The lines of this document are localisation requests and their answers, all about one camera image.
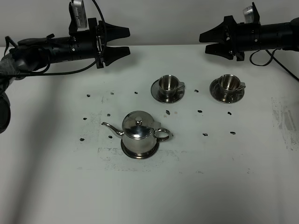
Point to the left steel cup saucer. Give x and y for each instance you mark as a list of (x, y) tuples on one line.
[(158, 96)]

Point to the left steel teacup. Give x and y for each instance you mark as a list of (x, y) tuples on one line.
[(169, 85)]

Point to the right steel teacup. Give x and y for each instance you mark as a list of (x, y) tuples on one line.
[(229, 84)]

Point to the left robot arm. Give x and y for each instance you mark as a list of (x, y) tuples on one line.
[(33, 56)]

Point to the steel teapot saucer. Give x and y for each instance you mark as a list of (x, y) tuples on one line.
[(139, 155)]

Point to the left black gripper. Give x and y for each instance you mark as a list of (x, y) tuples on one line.
[(90, 43)]

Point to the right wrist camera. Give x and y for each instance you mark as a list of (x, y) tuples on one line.
[(251, 14)]

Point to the right steel cup saucer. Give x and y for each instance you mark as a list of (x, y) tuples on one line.
[(224, 97)]

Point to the stainless steel teapot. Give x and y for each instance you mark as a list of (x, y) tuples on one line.
[(140, 131)]

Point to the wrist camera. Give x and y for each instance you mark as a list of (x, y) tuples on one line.
[(78, 16), (251, 14)]

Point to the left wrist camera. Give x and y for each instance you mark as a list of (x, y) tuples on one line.
[(78, 16)]

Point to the steel cup saucer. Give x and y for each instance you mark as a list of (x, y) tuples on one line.
[(224, 97), (158, 96)]

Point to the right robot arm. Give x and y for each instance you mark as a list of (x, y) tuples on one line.
[(283, 36)]

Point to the steel teacup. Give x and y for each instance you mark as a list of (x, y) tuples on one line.
[(169, 85), (229, 84)]

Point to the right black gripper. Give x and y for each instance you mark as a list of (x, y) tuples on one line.
[(243, 37)]

